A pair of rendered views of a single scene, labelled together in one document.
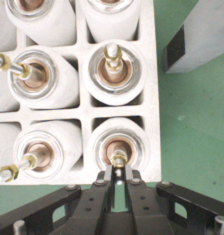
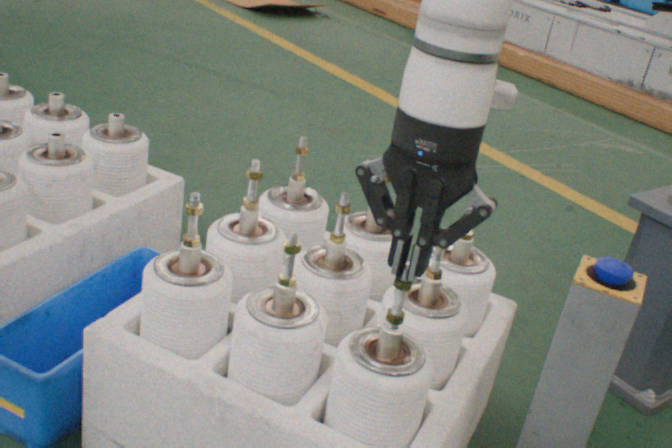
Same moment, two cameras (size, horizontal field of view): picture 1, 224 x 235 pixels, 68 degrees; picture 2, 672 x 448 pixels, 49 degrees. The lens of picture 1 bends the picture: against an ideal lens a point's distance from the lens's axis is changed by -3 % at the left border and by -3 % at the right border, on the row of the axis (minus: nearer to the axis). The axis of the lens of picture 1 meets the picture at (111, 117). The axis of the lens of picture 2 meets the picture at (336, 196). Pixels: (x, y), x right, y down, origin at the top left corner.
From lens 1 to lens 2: 0.68 m
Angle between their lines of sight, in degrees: 67
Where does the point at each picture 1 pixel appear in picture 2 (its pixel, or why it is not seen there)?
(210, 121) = not seen: outside the picture
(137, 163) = (406, 368)
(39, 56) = (351, 255)
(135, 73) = (450, 309)
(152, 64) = (476, 363)
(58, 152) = (311, 314)
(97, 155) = (358, 338)
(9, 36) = not seen: hidden behind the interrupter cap
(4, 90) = (271, 271)
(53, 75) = (356, 270)
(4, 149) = (225, 299)
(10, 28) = not seen: hidden behind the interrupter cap
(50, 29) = (371, 258)
